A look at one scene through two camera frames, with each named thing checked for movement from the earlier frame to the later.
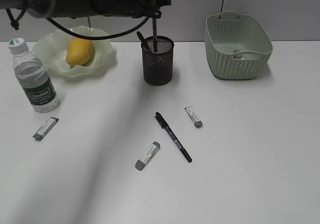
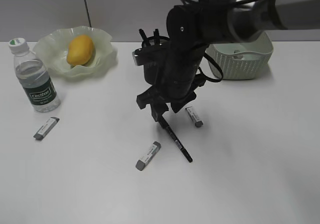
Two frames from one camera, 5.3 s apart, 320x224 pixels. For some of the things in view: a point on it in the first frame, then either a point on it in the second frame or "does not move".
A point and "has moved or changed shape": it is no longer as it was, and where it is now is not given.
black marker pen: (140, 37) -> (145, 42)
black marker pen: (166, 126) does not move
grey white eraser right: (192, 115) does not move
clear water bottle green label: (33, 76) does not move
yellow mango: (79, 51) does not move
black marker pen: (155, 25) has moved or changed shape
